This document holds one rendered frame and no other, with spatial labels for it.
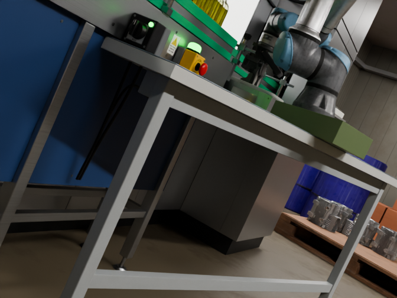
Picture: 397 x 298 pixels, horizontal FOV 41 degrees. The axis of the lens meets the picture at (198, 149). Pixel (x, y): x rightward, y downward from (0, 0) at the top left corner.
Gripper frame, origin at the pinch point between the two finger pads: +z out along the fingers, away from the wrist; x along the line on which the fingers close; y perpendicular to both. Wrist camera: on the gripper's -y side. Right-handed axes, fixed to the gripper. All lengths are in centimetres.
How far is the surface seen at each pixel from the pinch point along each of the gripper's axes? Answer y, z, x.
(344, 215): -28, 49, -290
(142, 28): 3, 0, 87
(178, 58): 7, 2, 56
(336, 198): -6, 43, -381
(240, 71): 17.3, -9.4, -25.3
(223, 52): 9.1, -9.1, 20.2
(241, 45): 7.5, -15.2, 10.7
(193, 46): 4, -4, 55
